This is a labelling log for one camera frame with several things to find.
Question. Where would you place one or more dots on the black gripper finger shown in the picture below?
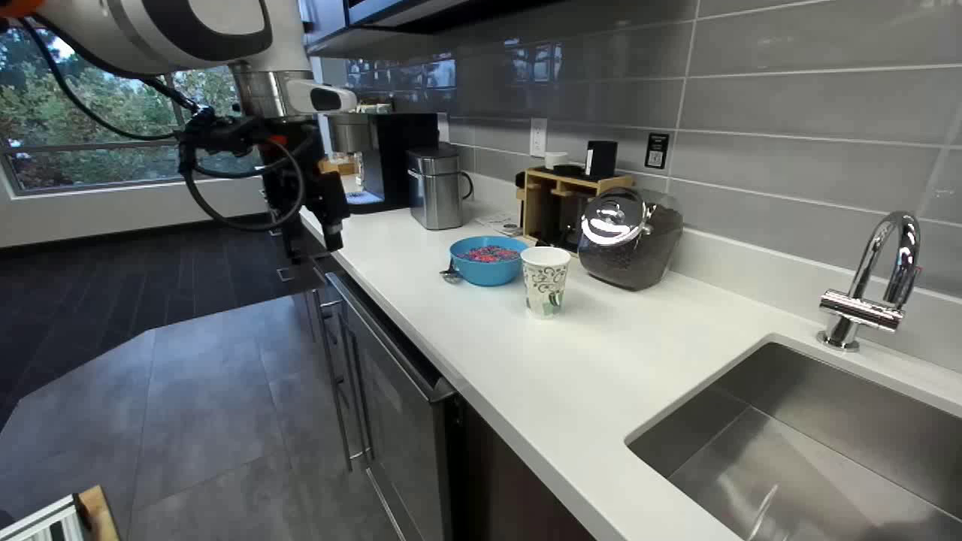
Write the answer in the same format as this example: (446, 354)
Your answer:
(297, 227)
(331, 224)

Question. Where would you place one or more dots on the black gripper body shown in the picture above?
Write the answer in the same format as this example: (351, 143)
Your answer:
(303, 159)

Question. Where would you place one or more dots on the chrome round jug lid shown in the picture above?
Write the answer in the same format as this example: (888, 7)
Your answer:
(613, 221)

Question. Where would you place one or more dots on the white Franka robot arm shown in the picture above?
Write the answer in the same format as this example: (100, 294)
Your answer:
(151, 26)

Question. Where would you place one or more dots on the glass jug with coffee beans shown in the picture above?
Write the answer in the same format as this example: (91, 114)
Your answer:
(640, 259)

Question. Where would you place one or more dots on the small wooden tray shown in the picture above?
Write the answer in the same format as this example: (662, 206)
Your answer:
(348, 166)

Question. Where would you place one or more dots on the black coffee machine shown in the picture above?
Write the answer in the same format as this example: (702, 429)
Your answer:
(407, 150)

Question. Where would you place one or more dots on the stainless steel canister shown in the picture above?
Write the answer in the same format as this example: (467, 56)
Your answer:
(437, 189)

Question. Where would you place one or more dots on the metal spoon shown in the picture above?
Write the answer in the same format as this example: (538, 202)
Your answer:
(449, 274)

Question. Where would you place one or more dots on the red food pieces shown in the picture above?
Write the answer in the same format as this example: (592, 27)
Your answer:
(488, 257)

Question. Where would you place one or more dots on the blue bowl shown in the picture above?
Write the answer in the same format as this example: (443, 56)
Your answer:
(488, 273)

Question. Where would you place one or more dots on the dark upper cabinet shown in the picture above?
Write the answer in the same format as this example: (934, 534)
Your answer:
(421, 20)

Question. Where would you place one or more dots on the large window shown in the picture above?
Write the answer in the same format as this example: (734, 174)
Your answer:
(100, 124)

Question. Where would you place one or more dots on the wooden countertop organizer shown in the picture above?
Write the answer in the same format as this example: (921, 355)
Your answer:
(546, 196)

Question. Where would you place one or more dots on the stainless steel dishwasher front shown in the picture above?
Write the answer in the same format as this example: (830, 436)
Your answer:
(401, 432)

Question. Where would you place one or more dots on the white patterned paper cup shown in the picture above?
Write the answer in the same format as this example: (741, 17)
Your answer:
(546, 286)

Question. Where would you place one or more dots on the black cup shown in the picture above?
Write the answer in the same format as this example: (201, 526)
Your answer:
(601, 156)

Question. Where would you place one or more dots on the wooden framed board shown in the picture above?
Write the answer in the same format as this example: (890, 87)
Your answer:
(93, 513)

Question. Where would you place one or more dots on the stainless steel sink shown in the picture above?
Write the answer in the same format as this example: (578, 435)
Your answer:
(802, 462)

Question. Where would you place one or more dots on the chrome kitchen faucet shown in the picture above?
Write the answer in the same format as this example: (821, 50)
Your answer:
(869, 305)

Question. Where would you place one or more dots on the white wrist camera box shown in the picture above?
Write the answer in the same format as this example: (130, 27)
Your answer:
(321, 96)

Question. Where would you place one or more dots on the white wall switch plate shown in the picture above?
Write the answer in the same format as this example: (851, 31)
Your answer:
(538, 137)

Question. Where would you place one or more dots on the black wall outlet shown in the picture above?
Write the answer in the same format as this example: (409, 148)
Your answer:
(657, 150)

